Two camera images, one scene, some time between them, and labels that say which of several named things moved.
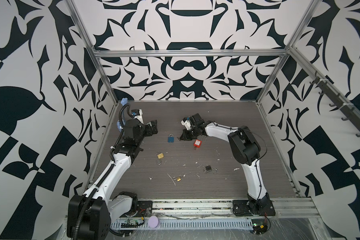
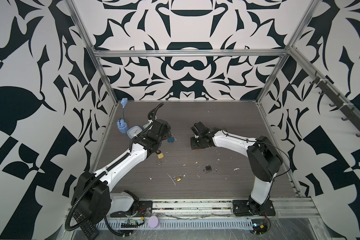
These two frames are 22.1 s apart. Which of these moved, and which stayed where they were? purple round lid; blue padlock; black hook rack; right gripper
Moved: right gripper
Stayed: blue padlock; purple round lid; black hook rack
